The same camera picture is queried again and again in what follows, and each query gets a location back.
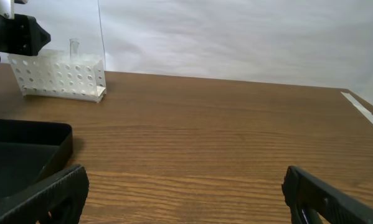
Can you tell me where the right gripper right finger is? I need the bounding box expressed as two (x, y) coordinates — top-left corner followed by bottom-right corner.
(281, 165), (373, 224)

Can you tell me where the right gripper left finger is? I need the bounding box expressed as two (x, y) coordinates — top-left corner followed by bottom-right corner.
(0, 164), (90, 224)

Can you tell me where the clear test tube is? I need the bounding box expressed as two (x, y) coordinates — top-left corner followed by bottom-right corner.
(68, 37), (80, 60)

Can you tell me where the black tray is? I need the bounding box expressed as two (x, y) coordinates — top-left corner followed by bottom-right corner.
(0, 118), (74, 200)

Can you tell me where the white test tube rack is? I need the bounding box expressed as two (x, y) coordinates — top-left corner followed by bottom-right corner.
(7, 49), (108, 103)

